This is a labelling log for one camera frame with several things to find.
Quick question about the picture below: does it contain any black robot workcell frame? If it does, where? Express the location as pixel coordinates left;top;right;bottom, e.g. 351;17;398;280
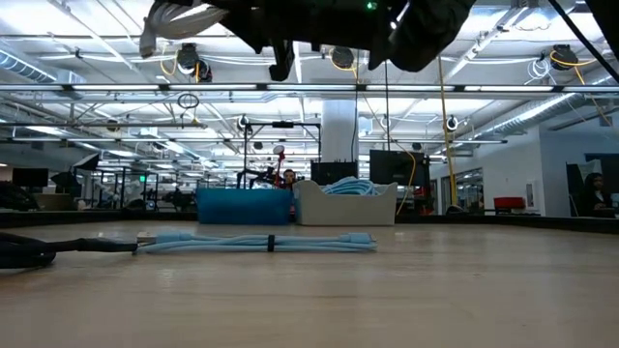
235;120;324;190

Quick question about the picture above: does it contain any large black monitor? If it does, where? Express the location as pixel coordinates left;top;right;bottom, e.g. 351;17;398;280
368;149;430;188

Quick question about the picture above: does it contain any small black monitor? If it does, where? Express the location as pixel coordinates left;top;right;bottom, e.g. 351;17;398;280
309;160;360;187

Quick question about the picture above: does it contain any white cable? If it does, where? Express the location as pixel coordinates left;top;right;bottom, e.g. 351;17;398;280
138;0;229;60

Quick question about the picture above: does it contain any light blue cable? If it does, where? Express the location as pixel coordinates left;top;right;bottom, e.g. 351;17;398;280
333;175;373;188
319;182;383;197

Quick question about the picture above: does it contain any blue plastic bin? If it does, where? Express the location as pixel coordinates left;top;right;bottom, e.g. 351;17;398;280
195;187;294;226

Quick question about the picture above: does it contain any white square column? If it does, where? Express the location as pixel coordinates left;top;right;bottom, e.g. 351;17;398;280
321;99;360;163

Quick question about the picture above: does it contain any grey plastic bin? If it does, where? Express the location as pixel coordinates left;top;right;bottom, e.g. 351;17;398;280
292;179;399;227

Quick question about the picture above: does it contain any red bin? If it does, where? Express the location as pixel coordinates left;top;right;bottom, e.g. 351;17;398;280
492;195;527;211

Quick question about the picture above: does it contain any black desk monitor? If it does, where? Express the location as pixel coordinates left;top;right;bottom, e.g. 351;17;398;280
12;167;49;189

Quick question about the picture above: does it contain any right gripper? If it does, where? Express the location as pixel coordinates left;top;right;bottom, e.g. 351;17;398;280
215;0;405;82

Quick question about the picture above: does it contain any black cable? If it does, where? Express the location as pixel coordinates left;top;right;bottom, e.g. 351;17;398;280
0;231;139;271

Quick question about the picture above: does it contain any orange hanging cable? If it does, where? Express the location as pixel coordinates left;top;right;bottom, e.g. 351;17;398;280
436;56;465;215

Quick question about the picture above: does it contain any silver ventilation duct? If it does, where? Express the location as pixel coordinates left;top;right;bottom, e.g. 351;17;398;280
476;94;576;141

